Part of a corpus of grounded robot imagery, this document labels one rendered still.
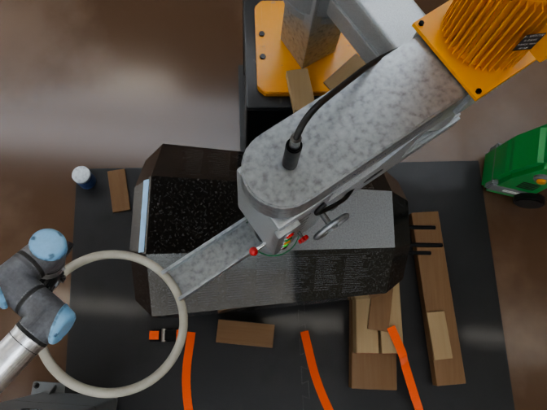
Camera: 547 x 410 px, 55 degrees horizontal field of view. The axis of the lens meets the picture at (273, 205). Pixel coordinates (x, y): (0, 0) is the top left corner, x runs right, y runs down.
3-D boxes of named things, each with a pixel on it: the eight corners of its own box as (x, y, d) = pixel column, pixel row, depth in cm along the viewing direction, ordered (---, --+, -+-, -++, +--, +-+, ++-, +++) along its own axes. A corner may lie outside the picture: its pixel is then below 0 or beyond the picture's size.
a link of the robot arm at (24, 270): (8, 308, 125) (50, 272, 132) (-27, 276, 126) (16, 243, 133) (12, 320, 133) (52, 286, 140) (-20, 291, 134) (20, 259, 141)
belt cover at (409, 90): (472, 13, 171) (496, -22, 154) (523, 71, 166) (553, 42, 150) (223, 171, 153) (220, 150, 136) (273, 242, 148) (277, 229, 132)
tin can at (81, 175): (75, 185, 305) (67, 177, 293) (85, 170, 308) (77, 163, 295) (89, 192, 304) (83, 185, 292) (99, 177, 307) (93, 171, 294)
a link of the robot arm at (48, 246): (18, 242, 132) (50, 218, 138) (19, 260, 142) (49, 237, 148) (45, 268, 132) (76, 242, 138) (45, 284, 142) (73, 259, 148)
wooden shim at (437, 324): (426, 312, 290) (426, 312, 288) (443, 311, 291) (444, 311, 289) (434, 359, 284) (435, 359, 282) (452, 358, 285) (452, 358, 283)
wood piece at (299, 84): (285, 75, 245) (286, 70, 240) (306, 72, 246) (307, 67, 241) (293, 115, 240) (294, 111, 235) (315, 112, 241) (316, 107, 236)
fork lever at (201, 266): (310, 165, 205) (312, 161, 200) (340, 205, 201) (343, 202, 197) (156, 265, 190) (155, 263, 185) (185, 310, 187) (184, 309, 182)
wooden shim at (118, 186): (107, 172, 308) (107, 171, 307) (124, 168, 309) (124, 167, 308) (113, 212, 302) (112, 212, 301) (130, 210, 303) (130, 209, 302)
